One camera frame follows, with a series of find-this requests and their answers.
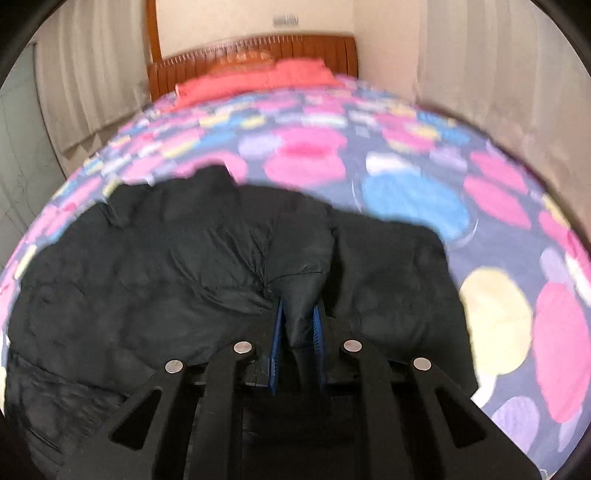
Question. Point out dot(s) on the wall socket panel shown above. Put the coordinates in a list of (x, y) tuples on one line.
[(286, 20)]

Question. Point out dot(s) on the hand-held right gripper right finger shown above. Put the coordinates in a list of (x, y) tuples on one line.
[(319, 344)]

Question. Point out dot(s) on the beige curtain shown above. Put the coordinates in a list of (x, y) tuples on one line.
[(498, 83), (92, 78)]

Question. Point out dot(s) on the black puffer jacket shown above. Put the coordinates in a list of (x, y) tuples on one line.
[(161, 277)]

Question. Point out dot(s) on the red pillow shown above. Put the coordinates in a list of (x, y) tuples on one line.
[(258, 79)]

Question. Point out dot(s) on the wooden headboard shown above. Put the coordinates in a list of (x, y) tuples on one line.
[(207, 60)]

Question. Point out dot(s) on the bedspread with coloured circles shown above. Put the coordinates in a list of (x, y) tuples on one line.
[(392, 184)]

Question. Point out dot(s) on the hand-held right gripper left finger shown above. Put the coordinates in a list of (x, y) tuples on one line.
[(276, 344)]

